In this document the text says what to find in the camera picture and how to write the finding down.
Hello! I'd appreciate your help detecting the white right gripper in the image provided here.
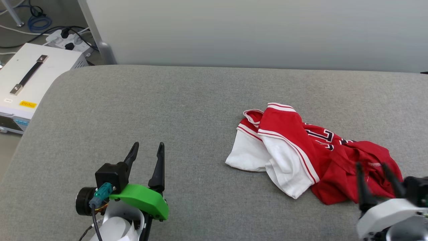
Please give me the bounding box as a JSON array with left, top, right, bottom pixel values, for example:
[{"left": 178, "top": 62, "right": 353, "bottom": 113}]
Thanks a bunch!
[{"left": 355, "top": 162, "right": 428, "bottom": 240}]

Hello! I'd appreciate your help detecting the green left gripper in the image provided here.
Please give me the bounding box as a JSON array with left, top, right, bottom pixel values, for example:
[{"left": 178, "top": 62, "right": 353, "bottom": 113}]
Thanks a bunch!
[{"left": 110, "top": 142, "right": 169, "bottom": 221}]

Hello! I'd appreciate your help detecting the red and white jersey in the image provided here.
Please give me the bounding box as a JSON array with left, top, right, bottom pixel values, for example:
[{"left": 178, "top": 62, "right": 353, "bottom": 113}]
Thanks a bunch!
[{"left": 225, "top": 102, "right": 404, "bottom": 205}]

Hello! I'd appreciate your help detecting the white equipment box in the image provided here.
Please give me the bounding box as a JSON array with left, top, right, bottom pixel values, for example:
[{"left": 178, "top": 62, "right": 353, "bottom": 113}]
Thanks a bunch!
[{"left": 0, "top": 43, "right": 89, "bottom": 135}]

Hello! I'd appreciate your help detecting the white power strip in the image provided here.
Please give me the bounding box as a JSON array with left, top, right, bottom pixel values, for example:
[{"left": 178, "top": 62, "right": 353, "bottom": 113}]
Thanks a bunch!
[{"left": 45, "top": 28, "right": 94, "bottom": 58}]

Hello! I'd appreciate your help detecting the light grey partition panel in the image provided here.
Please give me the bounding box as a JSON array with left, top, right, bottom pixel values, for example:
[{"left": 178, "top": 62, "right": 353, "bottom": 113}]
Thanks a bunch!
[{"left": 85, "top": 0, "right": 428, "bottom": 74}]

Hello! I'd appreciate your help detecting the thin grey metal leg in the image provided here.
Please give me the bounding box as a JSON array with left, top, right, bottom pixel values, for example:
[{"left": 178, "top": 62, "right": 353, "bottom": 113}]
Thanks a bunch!
[{"left": 0, "top": 0, "right": 25, "bottom": 27}]

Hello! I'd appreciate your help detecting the teal left camera connector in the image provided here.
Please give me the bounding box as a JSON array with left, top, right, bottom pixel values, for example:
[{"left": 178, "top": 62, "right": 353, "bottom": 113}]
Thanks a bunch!
[{"left": 88, "top": 182, "right": 113, "bottom": 209}]

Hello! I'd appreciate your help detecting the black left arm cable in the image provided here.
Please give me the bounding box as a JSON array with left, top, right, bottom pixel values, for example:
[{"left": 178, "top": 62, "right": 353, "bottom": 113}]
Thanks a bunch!
[{"left": 79, "top": 205, "right": 103, "bottom": 241}]

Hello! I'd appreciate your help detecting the grey metal frame post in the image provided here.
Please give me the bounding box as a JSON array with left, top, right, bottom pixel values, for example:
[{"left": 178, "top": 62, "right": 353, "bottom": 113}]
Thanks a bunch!
[{"left": 77, "top": 0, "right": 118, "bottom": 65}]

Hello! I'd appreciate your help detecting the black strap handle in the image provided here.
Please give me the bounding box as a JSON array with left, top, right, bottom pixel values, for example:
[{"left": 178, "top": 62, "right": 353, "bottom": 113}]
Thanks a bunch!
[{"left": 10, "top": 55, "right": 48, "bottom": 96}]

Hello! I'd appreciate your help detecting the black floor cable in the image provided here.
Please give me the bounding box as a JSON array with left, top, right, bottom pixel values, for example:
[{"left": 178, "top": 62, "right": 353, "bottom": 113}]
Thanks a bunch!
[{"left": 0, "top": 25, "right": 99, "bottom": 52}]

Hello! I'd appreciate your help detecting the blue coiled cable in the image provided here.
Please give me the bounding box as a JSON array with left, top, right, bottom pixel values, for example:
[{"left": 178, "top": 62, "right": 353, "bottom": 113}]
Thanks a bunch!
[{"left": 26, "top": 15, "right": 52, "bottom": 33}]

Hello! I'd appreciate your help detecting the white floor cable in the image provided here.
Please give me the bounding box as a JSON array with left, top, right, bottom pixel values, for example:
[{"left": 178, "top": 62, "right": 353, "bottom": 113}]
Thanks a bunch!
[{"left": 0, "top": 24, "right": 51, "bottom": 36}]

